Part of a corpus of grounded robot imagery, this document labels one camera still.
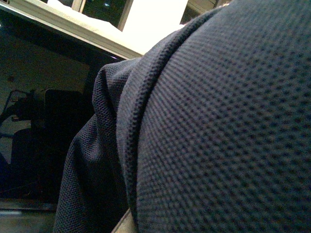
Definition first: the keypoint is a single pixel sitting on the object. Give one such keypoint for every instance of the grey front-load washing machine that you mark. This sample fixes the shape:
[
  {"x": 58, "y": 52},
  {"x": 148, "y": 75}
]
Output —
[{"x": 46, "y": 85}]

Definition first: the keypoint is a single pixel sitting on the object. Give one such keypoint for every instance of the dark navy knit garment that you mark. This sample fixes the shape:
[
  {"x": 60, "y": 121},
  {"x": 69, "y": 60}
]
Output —
[{"x": 208, "y": 132}]

